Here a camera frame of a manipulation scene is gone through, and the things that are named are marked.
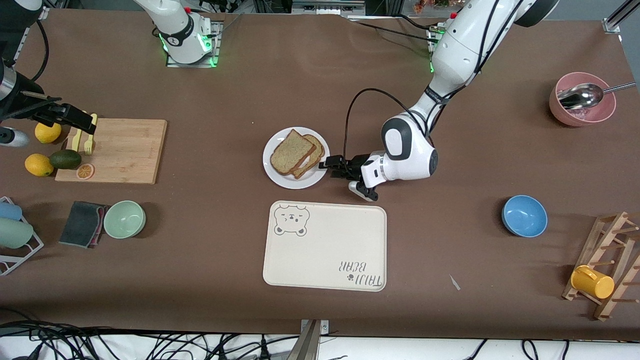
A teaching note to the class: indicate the green cup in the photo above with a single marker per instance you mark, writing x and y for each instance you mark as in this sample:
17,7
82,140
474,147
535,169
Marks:
15,233

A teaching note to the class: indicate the blue bowl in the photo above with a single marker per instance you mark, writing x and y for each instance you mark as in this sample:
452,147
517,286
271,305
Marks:
524,216

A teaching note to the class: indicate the aluminium profile beam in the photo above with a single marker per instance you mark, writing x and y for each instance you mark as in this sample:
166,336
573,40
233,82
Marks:
310,342

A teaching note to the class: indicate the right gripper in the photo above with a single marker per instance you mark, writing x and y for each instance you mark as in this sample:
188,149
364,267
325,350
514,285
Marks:
25,106

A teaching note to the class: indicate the yellow plastic knife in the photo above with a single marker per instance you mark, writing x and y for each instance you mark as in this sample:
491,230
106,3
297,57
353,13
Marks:
76,142

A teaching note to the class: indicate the yellow lemon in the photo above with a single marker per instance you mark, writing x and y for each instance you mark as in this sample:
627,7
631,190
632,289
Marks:
37,165
47,135

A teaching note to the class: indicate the cream bear print tray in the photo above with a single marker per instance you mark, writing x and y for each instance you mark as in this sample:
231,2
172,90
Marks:
325,245

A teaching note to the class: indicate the grey folded cloth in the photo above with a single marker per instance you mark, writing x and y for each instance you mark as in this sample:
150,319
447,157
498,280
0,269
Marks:
80,225

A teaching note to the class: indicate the green avocado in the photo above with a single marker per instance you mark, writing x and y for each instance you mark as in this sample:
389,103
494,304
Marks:
65,159

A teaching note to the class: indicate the wooden mug rack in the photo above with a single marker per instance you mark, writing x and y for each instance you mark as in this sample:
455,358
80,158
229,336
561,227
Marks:
617,220

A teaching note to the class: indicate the wooden cutting board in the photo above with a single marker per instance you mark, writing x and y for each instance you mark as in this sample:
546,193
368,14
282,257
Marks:
125,150

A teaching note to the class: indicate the orange slice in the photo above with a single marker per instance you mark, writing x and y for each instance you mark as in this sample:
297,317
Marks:
85,171

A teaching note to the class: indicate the small white scrap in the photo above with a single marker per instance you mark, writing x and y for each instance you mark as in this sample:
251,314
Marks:
455,283

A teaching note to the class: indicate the pink bowl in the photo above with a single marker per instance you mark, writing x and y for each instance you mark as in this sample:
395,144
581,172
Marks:
582,117

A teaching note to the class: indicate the green bowl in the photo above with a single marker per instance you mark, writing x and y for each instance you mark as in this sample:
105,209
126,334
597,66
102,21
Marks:
124,220

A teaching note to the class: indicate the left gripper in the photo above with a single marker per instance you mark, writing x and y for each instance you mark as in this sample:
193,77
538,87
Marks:
357,164

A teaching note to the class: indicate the blue cup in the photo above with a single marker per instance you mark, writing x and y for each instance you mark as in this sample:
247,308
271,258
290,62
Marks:
9,211

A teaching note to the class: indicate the white round plate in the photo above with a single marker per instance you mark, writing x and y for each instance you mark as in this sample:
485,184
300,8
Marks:
280,177

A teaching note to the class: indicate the yellow mug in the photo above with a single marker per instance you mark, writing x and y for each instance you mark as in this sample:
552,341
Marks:
592,282

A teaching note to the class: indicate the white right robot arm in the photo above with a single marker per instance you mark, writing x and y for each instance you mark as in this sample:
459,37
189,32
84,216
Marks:
175,30

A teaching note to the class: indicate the metal spoon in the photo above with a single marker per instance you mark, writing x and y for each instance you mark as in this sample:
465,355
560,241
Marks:
580,96

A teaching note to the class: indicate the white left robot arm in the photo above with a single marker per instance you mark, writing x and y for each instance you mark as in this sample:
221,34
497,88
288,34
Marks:
465,45

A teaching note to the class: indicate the plain bread slice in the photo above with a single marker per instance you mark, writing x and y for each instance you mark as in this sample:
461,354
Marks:
291,152

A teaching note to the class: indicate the yellow plastic fork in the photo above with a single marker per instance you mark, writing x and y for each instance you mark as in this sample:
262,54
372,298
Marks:
88,146

